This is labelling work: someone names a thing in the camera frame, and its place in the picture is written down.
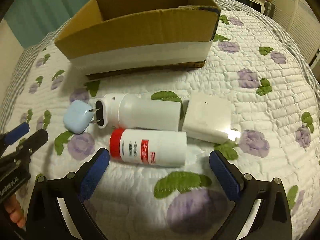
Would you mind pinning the white handheld device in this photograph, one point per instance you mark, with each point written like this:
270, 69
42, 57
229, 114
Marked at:
128, 111

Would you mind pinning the person left hand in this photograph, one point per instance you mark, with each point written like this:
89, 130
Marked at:
13, 208

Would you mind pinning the white square box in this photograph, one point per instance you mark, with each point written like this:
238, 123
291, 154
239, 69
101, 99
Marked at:
208, 118

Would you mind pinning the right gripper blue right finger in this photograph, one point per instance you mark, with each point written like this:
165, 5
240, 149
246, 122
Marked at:
273, 219

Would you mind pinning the brown cardboard box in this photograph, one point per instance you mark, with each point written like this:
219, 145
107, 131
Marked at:
112, 37

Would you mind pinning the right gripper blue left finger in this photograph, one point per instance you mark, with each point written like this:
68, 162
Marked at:
45, 219

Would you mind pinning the white sliding wardrobe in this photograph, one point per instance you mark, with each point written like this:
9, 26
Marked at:
297, 18

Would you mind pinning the light blue earbuds case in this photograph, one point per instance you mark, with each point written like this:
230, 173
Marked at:
78, 116

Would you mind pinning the white bottle red cap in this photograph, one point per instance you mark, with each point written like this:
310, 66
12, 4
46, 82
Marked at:
149, 147

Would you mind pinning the teal curtain left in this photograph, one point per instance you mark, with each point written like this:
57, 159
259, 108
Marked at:
31, 20

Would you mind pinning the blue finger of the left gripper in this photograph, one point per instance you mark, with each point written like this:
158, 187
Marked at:
12, 136
26, 148

